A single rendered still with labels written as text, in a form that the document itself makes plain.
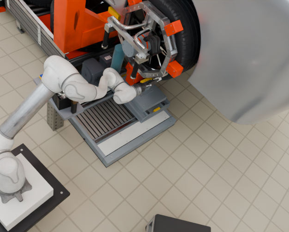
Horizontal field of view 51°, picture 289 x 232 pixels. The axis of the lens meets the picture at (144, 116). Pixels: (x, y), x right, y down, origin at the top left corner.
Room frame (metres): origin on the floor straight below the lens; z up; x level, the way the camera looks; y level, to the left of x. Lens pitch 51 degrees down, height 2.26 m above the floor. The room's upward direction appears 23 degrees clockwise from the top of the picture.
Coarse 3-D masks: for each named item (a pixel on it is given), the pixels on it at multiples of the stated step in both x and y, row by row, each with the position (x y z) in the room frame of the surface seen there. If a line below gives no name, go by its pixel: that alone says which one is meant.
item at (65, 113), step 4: (36, 80) 1.38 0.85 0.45; (40, 80) 1.39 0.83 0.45; (36, 84) 1.35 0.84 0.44; (48, 100) 1.27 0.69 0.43; (52, 100) 1.26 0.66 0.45; (52, 104) 1.24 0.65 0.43; (80, 104) 1.33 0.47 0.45; (56, 108) 1.22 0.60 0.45; (68, 108) 1.26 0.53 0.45; (80, 108) 1.30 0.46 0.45; (60, 112) 1.20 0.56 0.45; (64, 112) 1.21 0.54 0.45; (68, 112) 1.22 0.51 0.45; (80, 112) 1.28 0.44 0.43; (64, 116) 1.18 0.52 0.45; (68, 116) 1.19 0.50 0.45; (72, 116) 1.22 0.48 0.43; (64, 120) 1.16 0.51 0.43
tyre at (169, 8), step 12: (144, 0) 1.93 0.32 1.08; (156, 0) 1.88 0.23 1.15; (168, 0) 1.88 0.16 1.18; (180, 0) 1.94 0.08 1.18; (132, 12) 1.98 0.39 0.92; (168, 12) 1.81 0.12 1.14; (180, 12) 1.84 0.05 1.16; (192, 12) 1.92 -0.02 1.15; (192, 24) 1.84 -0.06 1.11; (180, 36) 1.73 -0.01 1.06; (192, 36) 1.80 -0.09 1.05; (180, 48) 1.71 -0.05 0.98; (192, 48) 1.77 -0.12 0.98; (180, 60) 1.69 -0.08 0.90; (192, 60) 1.79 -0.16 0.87
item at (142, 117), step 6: (132, 102) 1.81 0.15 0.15; (162, 102) 1.93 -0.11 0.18; (168, 102) 1.98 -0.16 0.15; (132, 108) 1.74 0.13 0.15; (138, 108) 1.77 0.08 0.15; (150, 108) 1.83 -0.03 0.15; (156, 108) 1.83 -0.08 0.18; (162, 108) 1.88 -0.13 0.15; (138, 114) 1.70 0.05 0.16; (144, 114) 1.73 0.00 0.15; (150, 114) 1.75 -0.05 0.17; (156, 114) 1.84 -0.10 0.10; (138, 120) 1.69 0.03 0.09; (144, 120) 1.70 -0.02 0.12
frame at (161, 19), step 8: (128, 8) 1.89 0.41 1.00; (136, 8) 1.85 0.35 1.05; (144, 8) 1.81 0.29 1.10; (152, 8) 1.83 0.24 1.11; (128, 16) 1.93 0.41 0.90; (152, 16) 1.77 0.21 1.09; (160, 16) 1.79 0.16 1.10; (128, 24) 1.94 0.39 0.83; (160, 24) 1.72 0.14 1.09; (120, 40) 1.89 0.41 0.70; (168, 40) 1.68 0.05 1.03; (168, 48) 1.67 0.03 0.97; (176, 48) 1.70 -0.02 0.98; (168, 56) 1.65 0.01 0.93; (144, 72) 1.74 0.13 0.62; (152, 72) 1.69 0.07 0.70; (160, 72) 1.65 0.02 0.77
